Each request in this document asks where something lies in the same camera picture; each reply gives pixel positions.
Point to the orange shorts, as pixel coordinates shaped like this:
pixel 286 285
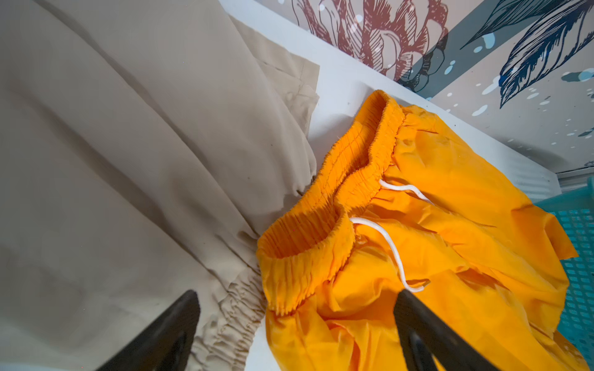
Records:
pixel 403 203

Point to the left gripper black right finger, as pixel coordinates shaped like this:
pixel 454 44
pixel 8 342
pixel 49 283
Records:
pixel 427 341

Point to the beige drawstring shorts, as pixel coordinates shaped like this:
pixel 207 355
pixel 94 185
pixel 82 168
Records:
pixel 145 147

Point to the teal plastic basket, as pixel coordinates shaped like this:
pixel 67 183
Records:
pixel 574 211

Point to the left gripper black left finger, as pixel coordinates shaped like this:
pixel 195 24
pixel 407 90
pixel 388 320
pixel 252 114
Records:
pixel 166 343

